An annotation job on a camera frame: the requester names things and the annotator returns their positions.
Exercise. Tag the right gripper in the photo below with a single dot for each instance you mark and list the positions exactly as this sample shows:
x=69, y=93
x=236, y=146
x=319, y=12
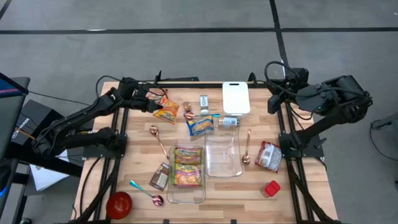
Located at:
x=295, y=90

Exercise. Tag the white paper sheet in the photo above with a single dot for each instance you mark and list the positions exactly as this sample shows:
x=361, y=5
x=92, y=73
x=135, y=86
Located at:
x=46, y=179

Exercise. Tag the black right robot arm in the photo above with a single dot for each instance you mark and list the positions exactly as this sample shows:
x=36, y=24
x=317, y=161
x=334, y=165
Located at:
x=342, y=96

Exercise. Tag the red white ramen packet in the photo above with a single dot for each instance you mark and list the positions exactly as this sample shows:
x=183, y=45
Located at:
x=269, y=157

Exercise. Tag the red bowl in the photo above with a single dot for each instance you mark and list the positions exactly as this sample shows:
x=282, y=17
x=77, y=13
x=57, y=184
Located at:
x=119, y=206

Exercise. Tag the glass spice jar white label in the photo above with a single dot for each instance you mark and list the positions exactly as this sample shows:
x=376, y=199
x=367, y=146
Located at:
x=229, y=121

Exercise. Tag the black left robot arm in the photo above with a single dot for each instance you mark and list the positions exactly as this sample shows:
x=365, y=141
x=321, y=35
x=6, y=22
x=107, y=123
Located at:
x=77, y=116

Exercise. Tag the orange ramen packet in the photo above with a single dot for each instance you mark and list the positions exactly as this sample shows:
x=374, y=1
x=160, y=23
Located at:
x=169, y=113

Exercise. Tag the clear plastic bin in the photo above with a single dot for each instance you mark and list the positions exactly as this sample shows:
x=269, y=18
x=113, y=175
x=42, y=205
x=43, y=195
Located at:
x=224, y=168
x=186, y=196

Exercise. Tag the white plastic bin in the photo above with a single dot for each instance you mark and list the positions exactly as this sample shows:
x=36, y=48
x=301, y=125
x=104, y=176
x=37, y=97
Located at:
x=234, y=99

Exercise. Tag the brown taco seasoning packet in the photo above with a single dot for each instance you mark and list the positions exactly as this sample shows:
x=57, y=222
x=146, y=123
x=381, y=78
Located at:
x=160, y=178

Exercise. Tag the small brown spice bottle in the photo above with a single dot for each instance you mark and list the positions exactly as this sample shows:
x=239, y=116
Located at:
x=186, y=107

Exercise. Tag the black box white lettering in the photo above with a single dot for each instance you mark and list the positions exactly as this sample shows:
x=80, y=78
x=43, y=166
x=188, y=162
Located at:
x=34, y=107

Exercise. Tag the black metal beam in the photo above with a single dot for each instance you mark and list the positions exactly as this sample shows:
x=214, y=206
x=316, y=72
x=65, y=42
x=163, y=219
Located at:
x=46, y=163

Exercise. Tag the white shaker bottle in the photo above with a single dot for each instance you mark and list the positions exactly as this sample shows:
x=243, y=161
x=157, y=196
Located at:
x=204, y=102

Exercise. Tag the black monitor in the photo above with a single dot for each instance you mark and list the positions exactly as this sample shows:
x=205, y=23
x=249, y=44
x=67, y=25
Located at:
x=9, y=118

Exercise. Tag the blue ramen packet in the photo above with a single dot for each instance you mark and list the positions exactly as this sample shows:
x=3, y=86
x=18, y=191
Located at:
x=200, y=126

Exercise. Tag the rose gold spoon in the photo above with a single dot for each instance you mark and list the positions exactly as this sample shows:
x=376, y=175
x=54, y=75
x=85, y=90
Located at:
x=246, y=159
x=154, y=130

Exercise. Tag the red lid spice jar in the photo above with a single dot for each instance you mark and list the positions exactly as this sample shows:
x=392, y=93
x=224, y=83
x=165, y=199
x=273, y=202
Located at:
x=273, y=187

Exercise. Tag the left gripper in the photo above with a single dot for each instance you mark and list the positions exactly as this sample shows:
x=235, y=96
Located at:
x=141, y=102

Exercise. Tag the green ramen packet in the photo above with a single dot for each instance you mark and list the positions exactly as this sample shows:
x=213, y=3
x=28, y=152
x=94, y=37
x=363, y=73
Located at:
x=187, y=174

